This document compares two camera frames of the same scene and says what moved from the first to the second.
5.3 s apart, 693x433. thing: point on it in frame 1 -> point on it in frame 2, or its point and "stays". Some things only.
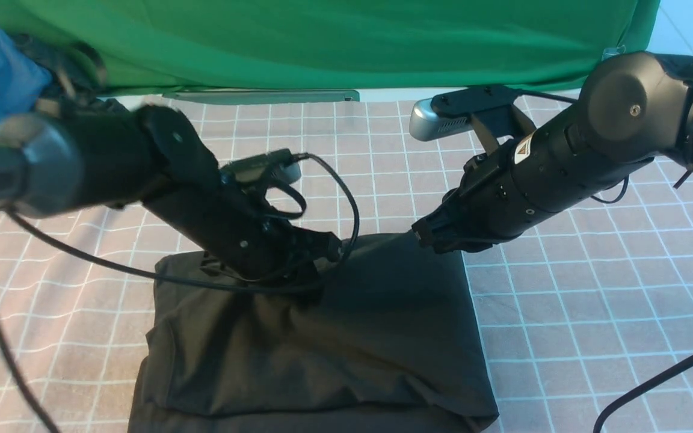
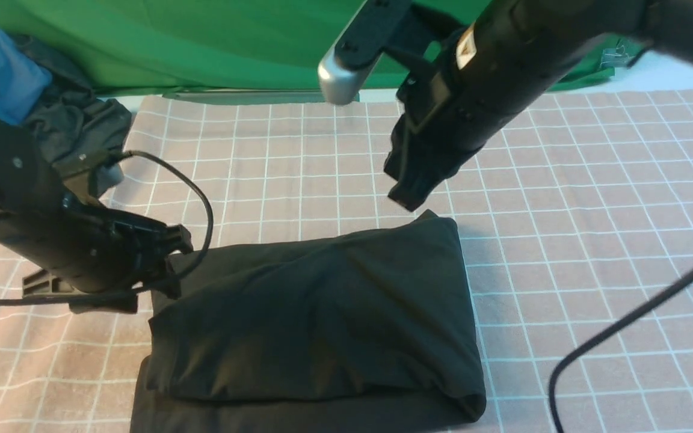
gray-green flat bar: (266, 96) stays
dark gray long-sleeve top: (385, 341) stays
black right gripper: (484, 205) -> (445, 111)
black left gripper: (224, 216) -> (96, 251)
